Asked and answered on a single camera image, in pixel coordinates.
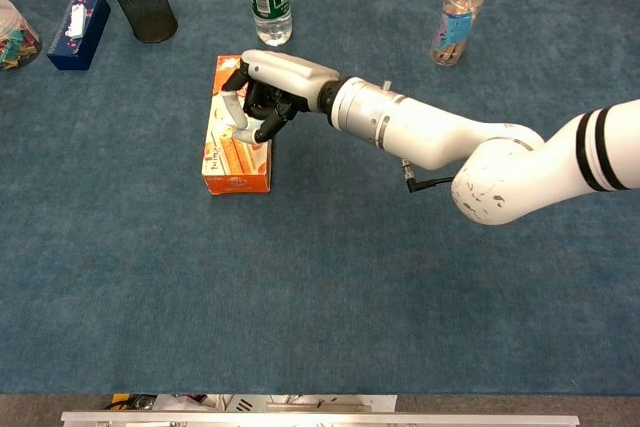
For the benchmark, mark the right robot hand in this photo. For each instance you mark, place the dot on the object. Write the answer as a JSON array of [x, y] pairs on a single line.
[[285, 77]]

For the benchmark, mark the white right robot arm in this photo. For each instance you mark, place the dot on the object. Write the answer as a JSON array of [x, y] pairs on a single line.
[[430, 127]]

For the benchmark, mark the orange cookie box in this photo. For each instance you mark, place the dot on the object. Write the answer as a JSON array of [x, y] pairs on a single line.
[[235, 167]]

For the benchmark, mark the navy blue tissue box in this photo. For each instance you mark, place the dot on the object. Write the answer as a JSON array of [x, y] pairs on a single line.
[[85, 47]]

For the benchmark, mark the black mesh pen holder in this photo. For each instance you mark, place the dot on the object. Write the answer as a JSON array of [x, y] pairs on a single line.
[[145, 7]]

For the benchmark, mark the clear jar wooden sticks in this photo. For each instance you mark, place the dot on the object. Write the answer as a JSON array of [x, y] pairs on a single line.
[[452, 27]]

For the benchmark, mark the blue felt table cloth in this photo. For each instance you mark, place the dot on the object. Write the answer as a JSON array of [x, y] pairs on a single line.
[[300, 272]]

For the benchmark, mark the white tissue sheet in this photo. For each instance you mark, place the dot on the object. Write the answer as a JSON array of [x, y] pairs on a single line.
[[76, 22]]

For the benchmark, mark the clear jar colourful clips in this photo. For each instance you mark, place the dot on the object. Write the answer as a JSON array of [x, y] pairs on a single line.
[[15, 42]]

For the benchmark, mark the aluminium rail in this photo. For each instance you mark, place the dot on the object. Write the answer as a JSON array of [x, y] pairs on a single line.
[[320, 418]]

